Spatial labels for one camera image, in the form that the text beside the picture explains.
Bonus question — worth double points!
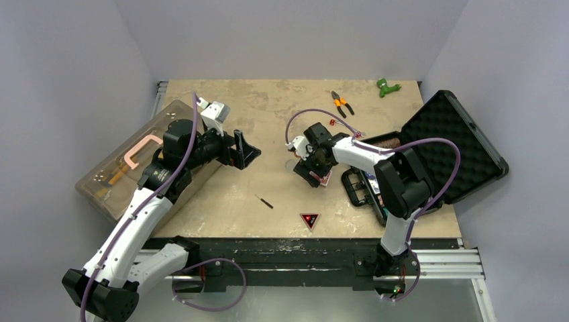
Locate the red playing card deck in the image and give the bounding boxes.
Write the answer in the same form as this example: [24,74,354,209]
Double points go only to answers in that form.
[309,170,332,187]

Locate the green plastic toy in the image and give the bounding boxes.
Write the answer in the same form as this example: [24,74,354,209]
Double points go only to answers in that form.
[376,78,401,98]

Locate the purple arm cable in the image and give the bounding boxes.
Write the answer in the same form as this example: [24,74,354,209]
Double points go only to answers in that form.
[79,92,248,322]
[284,108,462,303]

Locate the aluminium frame rail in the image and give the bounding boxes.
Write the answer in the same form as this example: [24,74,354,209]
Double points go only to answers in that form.
[127,249,496,321]

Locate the black foam-lined poker case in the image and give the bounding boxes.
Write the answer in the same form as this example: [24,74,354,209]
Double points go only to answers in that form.
[341,90,509,226]

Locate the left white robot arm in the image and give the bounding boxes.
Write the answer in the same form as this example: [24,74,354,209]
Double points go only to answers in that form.
[62,119,261,321]

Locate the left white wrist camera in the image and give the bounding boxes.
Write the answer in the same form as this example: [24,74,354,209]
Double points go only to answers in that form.
[197,97,231,137]

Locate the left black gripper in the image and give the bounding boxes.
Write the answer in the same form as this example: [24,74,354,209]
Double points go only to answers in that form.
[185,121,260,170]

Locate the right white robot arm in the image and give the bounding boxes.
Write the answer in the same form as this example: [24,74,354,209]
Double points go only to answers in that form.
[286,123,433,273]

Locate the small black screwdriver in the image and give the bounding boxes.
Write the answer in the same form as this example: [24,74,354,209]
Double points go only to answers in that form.
[254,194,274,209]

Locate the red triangular dealer button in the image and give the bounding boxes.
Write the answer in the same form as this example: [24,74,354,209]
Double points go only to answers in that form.
[299,213,320,231]

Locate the translucent brown tool box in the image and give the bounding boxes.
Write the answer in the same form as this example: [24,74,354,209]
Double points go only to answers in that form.
[75,100,221,223]

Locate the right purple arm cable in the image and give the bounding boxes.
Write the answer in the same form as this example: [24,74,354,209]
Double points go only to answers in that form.
[284,108,462,303]

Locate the orange black pliers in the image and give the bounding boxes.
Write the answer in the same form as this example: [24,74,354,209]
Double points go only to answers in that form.
[331,91,355,118]

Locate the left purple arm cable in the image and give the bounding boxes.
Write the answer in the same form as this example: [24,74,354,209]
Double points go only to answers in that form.
[79,92,248,322]

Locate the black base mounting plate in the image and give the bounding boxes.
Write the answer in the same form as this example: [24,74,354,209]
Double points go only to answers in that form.
[142,237,461,294]

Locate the silver wrench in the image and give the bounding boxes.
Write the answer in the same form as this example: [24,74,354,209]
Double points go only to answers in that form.
[353,130,366,138]

